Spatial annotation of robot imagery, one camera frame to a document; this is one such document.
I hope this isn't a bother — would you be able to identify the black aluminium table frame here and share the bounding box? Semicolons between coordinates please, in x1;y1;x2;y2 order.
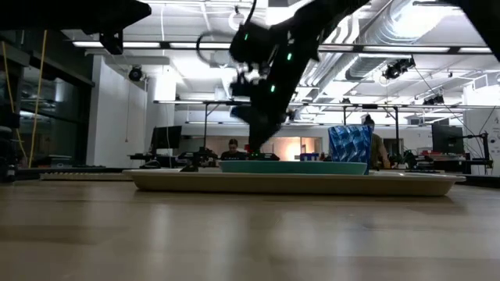
15;166;500;189

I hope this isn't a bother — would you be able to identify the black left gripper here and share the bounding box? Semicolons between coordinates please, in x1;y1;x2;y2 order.
66;0;152;55

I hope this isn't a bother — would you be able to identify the overhead light bar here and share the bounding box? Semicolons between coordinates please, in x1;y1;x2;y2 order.
72;40;493;55

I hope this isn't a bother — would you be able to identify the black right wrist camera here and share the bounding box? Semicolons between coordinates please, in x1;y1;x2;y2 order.
229;22;274;66

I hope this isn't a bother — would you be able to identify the black ceiling camera rig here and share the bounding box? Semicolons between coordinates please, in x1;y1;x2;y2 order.
382;56;417;81

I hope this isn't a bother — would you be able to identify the grey storage box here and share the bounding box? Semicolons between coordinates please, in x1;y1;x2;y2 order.
33;155;73;169

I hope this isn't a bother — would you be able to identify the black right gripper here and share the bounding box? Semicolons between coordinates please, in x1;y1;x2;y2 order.
230;23;320;153

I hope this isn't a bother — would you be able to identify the blue faceted cup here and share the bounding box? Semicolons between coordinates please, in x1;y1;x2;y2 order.
327;124;374;176

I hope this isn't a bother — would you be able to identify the standing person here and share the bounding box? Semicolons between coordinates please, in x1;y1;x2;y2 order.
362;115;391;169

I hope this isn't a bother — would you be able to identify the yellow cable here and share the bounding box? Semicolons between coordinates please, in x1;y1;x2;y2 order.
0;29;48;169

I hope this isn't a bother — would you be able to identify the beige plastic tray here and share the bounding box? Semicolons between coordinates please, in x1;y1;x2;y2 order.
122;168;467;197

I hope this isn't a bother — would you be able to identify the black computer monitor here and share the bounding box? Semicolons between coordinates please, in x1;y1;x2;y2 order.
431;123;466;155
151;125;183;151

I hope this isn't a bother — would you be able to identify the teal round plate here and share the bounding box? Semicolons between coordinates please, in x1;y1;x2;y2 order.
218;160;368;176

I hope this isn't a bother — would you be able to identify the seated person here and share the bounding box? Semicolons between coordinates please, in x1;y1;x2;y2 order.
220;138;247;162

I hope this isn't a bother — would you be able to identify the black background station frame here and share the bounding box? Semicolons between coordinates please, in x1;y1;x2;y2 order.
154;99;251;151
342;103;400;157

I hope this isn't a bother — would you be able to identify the white cable ring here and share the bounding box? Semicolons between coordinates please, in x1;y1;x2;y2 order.
228;9;251;32

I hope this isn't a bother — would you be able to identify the black device with green lights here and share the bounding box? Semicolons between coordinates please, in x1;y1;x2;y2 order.
245;151;280;162

